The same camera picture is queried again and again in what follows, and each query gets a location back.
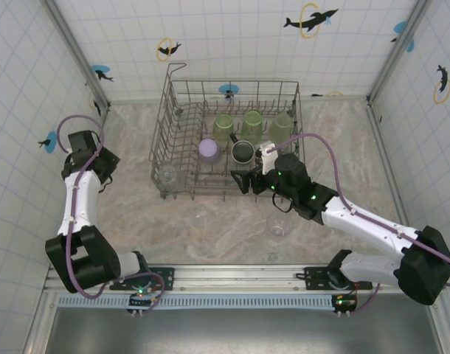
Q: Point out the black mug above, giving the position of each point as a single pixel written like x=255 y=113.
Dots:
x=242 y=152

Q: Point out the purple plastic cup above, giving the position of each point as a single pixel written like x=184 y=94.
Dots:
x=209 y=149

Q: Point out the pale frosted green cup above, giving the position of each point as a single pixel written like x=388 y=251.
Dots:
x=280 y=127

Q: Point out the short green plastic cup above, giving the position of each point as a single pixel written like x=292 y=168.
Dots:
x=224 y=127

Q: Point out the tall green plastic cup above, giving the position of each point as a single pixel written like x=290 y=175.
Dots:
x=252 y=123

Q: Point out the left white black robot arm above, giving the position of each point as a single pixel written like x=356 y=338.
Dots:
x=79 y=199

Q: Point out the low black yellow sticker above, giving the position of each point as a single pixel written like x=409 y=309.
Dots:
x=317 y=95

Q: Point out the blue circle fish sticker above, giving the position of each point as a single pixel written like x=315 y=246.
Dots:
x=228 y=89

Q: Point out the blue circle shark sticker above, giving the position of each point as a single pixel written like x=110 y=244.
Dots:
x=100 y=72

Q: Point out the right controller board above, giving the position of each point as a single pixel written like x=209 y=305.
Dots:
x=345 y=303

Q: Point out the controller board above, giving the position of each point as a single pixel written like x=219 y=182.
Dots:
x=140 y=300
x=345 y=303

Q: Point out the left controller board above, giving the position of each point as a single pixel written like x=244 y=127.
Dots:
x=140 y=300

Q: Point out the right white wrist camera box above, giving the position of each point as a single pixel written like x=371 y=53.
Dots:
x=266 y=156

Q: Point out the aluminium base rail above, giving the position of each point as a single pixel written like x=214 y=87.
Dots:
x=228 y=274

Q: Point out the aluminium side rail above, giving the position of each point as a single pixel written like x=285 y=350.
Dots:
x=375 y=114

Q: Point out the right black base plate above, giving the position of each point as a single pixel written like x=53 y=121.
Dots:
x=313 y=276

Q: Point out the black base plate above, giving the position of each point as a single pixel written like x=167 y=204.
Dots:
x=313 y=276
x=166 y=276

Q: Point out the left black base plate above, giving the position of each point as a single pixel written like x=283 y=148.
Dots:
x=166 y=276

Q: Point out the aluminium frame post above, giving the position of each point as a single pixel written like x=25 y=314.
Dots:
x=386 y=73
x=66 y=31

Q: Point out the blue patch wall sticker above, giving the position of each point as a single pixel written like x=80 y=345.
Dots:
x=399 y=26

